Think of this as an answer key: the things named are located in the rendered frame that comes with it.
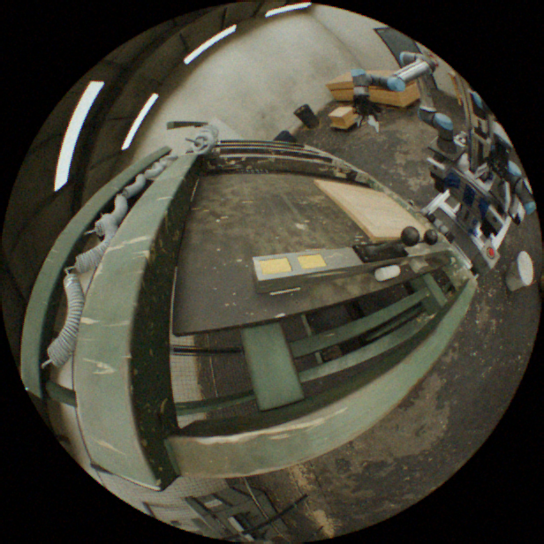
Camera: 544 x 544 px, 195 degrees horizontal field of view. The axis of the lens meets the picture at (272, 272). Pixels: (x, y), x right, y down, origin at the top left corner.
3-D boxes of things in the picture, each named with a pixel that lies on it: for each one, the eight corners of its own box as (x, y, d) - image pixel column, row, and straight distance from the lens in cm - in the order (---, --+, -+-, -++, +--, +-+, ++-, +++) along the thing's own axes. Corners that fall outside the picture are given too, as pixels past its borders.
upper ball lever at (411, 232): (374, 259, 41) (425, 243, 34) (364, 260, 38) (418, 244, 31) (370, 244, 41) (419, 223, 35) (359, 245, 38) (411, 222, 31)
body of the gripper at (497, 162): (485, 166, 62) (490, 130, 62) (488, 167, 70) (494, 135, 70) (504, 185, 61) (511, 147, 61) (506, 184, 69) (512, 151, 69)
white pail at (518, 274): (521, 283, 254) (540, 268, 224) (511, 300, 236) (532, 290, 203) (510, 259, 247) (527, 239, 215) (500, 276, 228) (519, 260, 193)
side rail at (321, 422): (461, 300, 104) (476, 287, 101) (202, 449, 34) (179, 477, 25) (456, 290, 103) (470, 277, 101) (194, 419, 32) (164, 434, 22)
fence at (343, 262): (443, 254, 103) (448, 249, 102) (257, 293, 28) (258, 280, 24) (438, 247, 103) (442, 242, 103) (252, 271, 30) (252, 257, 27)
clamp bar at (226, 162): (367, 185, 132) (380, 154, 129) (183, 175, 90) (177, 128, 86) (359, 178, 138) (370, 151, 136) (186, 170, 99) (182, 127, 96)
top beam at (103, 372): (193, 464, 29) (164, 495, 21) (135, 454, 34) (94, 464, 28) (212, 144, 210) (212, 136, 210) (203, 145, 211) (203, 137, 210)
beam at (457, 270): (464, 295, 115) (478, 283, 113) (462, 300, 104) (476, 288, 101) (308, 154, 238) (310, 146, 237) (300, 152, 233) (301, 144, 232)
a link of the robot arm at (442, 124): (448, 141, 127) (445, 122, 121) (432, 132, 135) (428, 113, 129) (457, 137, 135) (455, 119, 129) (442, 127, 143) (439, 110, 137)
